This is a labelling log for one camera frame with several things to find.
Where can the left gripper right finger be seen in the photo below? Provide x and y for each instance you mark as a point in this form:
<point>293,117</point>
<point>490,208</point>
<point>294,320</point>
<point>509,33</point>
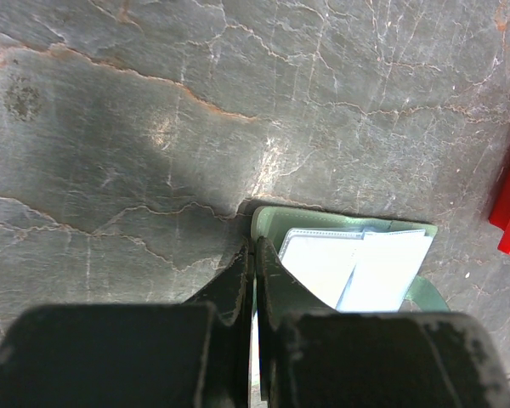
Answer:
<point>312,356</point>

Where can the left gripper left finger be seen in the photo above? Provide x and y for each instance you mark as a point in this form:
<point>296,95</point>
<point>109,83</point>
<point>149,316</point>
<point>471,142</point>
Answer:
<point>190,354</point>

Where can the white printed credit card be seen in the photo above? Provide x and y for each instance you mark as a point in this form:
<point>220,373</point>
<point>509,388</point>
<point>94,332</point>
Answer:
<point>322,260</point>

